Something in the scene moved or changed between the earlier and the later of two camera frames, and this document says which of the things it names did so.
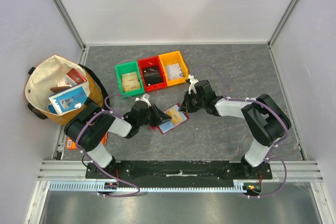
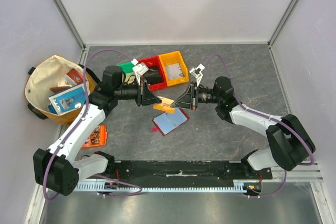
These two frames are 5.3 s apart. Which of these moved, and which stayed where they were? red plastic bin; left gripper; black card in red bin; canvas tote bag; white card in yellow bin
Moved: left gripper
Stayed: canvas tote bag; black card in red bin; red plastic bin; white card in yellow bin
